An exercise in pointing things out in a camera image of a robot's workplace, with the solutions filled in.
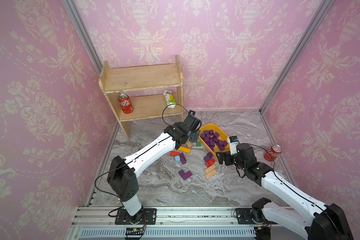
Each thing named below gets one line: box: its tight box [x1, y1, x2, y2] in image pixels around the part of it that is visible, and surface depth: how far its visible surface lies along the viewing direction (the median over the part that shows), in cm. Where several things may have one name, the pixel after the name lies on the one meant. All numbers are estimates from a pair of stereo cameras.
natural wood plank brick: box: [204, 164, 217, 179], surface depth 90 cm
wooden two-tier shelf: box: [98, 55, 184, 141], surface depth 83 cm
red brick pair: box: [205, 158, 216, 168], surface depth 93 cm
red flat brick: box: [169, 151, 181, 157], surface depth 98 cm
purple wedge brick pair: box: [180, 152, 187, 165], surface depth 94 cm
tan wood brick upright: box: [186, 141, 193, 149], surface depth 101 cm
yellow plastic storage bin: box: [198, 123, 230, 159], surface depth 105 cm
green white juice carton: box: [163, 89, 177, 109], surface depth 95 cm
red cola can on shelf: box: [118, 93, 134, 115], surface depth 85 cm
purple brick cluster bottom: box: [178, 169, 193, 181], surface depth 90 cm
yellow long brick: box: [177, 146, 191, 154], surface depth 99 cm
